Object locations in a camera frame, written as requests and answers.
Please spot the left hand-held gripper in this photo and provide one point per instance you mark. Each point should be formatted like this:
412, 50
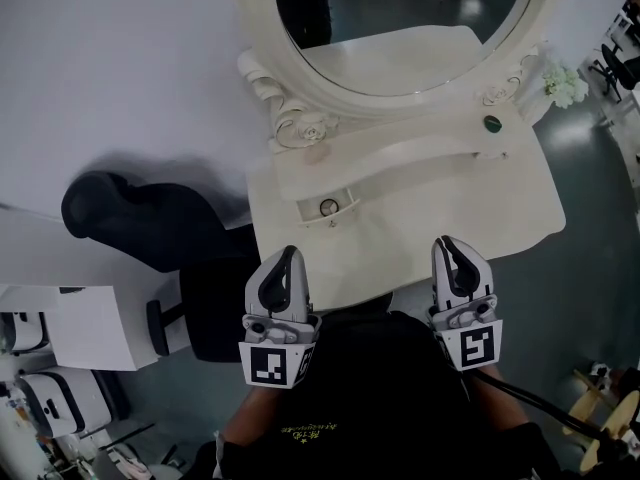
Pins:
270, 365

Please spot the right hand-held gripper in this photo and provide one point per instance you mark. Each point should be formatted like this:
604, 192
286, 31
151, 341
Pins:
475, 345

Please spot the white vanity dressing table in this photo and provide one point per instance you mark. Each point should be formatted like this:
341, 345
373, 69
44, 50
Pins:
425, 208

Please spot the small dark round jar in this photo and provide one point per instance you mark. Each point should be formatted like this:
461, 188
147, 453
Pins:
493, 123

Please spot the person's left forearm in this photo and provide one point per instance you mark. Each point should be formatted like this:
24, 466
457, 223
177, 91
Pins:
250, 413

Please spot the person's right forearm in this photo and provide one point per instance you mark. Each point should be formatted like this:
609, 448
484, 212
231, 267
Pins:
500, 403

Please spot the black office chair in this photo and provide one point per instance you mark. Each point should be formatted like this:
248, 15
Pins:
150, 228

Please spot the person's black shirt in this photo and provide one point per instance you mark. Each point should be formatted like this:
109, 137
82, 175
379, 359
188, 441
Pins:
375, 408

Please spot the white desk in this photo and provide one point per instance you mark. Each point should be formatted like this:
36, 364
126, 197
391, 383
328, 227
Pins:
100, 328

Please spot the wooden stool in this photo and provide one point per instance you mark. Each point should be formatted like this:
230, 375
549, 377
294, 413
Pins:
615, 418

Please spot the grey chair with black legs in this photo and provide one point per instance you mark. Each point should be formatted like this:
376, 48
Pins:
130, 460

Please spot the white vase with flowers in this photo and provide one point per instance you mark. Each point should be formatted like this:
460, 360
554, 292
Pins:
562, 83

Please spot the white background table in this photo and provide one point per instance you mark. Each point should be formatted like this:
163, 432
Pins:
622, 108

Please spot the white black-trimmed device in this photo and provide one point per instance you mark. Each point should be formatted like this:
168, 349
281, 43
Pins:
65, 403
25, 330

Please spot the white framed oval mirror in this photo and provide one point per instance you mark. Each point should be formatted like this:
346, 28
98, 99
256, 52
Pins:
400, 43

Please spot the black mesh background chair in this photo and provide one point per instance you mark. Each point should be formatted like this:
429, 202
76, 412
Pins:
612, 68

